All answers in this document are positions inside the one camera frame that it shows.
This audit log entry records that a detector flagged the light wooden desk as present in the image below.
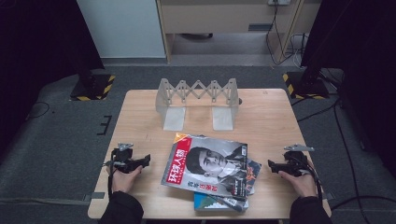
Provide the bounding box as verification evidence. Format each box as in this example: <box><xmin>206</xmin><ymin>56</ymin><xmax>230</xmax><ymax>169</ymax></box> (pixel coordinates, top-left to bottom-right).
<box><xmin>155</xmin><ymin>0</ymin><xmax>321</xmax><ymax>63</ymax></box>

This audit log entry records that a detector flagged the person's left hand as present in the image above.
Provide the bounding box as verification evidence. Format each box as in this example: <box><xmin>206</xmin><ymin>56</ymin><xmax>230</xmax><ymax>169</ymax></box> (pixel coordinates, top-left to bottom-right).
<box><xmin>106</xmin><ymin>166</ymin><xmax>144</xmax><ymax>194</ymax></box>

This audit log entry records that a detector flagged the person's right hand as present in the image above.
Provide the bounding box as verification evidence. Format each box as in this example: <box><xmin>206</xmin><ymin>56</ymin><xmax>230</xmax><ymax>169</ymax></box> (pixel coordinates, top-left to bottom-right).
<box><xmin>278</xmin><ymin>160</ymin><xmax>318</xmax><ymax>199</ymax></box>

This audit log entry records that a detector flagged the hand-held gripper black cable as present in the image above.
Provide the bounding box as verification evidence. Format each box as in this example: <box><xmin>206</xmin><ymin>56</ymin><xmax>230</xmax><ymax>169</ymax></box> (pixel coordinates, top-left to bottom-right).
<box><xmin>297</xmin><ymin>155</ymin><xmax>325</xmax><ymax>202</ymax></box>
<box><xmin>106</xmin><ymin>148</ymin><xmax>116</xmax><ymax>198</ymax></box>

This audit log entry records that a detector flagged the white cable bundle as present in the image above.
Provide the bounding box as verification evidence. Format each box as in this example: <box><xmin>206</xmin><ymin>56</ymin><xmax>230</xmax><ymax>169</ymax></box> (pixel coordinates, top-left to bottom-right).
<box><xmin>289</xmin><ymin>32</ymin><xmax>308</xmax><ymax>70</ymax></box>

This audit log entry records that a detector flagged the black stand base striped edge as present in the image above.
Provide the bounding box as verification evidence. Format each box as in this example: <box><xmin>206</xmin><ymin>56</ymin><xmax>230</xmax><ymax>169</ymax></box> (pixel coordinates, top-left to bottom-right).
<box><xmin>282</xmin><ymin>66</ymin><xmax>331</xmax><ymax>101</ymax></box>
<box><xmin>69</xmin><ymin>55</ymin><xmax>116</xmax><ymax>102</ymax></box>

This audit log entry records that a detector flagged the thick blue book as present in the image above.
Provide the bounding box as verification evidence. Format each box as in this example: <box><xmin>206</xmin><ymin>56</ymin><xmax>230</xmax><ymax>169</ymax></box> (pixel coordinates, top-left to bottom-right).
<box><xmin>193</xmin><ymin>190</ymin><xmax>249</xmax><ymax>213</ymax></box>

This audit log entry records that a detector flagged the left hand-held gripper black cable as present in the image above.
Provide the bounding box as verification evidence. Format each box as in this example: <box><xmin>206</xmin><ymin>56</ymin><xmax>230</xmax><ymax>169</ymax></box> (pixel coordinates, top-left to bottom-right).
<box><xmin>106</xmin><ymin>148</ymin><xmax>116</xmax><ymax>198</ymax></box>

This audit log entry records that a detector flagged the right hand-held gripper black cable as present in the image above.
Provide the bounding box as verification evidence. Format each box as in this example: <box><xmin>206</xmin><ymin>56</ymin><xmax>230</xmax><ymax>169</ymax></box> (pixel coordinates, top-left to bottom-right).
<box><xmin>297</xmin><ymin>155</ymin><xmax>325</xmax><ymax>202</ymax></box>

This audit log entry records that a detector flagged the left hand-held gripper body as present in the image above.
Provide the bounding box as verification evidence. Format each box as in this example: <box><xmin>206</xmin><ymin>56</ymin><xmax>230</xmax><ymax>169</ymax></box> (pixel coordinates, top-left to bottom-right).
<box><xmin>110</xmin><ymin>143</ymin><xmax>139</xmax><ymax>175</ymax></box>

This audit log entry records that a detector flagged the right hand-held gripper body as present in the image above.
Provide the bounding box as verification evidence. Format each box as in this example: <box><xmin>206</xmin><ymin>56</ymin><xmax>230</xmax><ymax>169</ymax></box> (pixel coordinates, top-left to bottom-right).
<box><xmin>283</xmin><ymin>143</ymin><xmax>316</xmax><ymax>177</ymax></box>

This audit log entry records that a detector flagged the portrait cover magazine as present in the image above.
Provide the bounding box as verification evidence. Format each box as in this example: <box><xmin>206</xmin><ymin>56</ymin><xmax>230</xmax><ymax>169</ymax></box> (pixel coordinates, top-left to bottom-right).
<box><xmin>161</xmin><ymin>133</ymin><xmax>249</xmax><ymax>200</ymax></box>

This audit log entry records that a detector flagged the black curtain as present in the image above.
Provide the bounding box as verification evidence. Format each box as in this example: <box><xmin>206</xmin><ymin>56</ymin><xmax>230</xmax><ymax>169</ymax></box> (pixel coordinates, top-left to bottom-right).
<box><xmin>300</xmin><ymin>0</ymin><xmax>396</xmax><ymax>178</ymax></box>
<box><xmin>0</xmin><ymin>0</ymin><xmax>106</xmax><ymax>157</ymax></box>

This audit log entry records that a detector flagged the white cabinet panel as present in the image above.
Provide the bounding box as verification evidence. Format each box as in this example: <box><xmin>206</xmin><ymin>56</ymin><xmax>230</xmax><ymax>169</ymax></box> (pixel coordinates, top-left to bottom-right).
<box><xmin>77</xmin><ymin>0</ymin><xmax>166</xmax><ymax>59</ymax></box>

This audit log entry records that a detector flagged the grey metal expandable book rack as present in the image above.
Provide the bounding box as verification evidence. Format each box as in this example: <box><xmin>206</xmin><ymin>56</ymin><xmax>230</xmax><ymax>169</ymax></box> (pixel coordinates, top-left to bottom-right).
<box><xmin>155</xmin><ymin>77</ymin><xmax>241</xmax><ymax>132</ymax></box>

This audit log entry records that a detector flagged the black hanging power cable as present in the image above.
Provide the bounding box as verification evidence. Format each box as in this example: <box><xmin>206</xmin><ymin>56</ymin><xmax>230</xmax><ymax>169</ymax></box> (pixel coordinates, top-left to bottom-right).
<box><xmin>265</xmin><ymin>3</ymin><xmax>302</xmax><ymax>66</ymax></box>

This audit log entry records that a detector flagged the dark cover magazine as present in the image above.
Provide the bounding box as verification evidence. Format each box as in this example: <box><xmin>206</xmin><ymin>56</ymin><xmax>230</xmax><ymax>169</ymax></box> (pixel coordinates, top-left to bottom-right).
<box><xmin>214</xmin><ymin>158</ymin><xmax>262</xmax><ymax>213</ymax></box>

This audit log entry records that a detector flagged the thin black floor cable loop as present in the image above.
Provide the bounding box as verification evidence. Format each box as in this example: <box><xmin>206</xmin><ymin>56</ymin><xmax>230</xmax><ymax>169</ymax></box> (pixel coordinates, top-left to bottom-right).
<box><xmin>25</xmin><ymin>101</ymin><xmax>50</xmax><ymax>121</ymax></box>

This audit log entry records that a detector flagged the long black floor cable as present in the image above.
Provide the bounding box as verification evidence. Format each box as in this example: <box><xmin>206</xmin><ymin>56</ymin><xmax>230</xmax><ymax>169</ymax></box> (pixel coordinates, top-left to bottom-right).
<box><xmin>297</xmin><ymin>92</ymin><xmax>396</xmax><ymax>224</ymax></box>

